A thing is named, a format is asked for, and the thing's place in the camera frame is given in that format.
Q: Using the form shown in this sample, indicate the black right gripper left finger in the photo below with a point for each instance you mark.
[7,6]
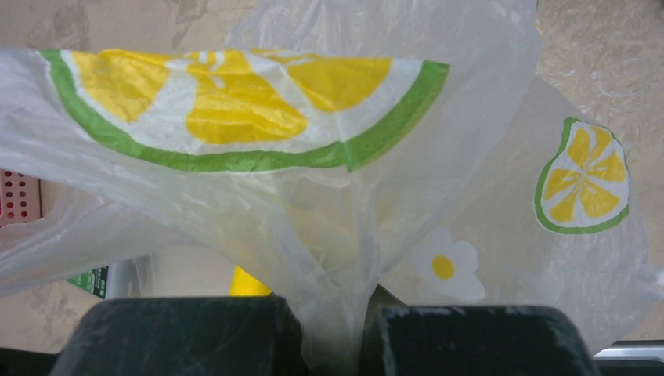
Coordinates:
[185,336]

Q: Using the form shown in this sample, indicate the green circuit board case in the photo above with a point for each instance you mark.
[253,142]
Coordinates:
[95,282]

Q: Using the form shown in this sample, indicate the yellow fake fruit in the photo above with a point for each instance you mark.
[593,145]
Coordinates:
[243,284]

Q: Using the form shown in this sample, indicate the translucent printed plastic bag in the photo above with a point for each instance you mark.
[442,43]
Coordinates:
[329,148]

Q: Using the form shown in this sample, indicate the pink plastic basket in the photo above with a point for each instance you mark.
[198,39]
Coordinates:
[20,198]

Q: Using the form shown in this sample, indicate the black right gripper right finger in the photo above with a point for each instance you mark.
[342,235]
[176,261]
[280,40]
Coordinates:
[401,339]

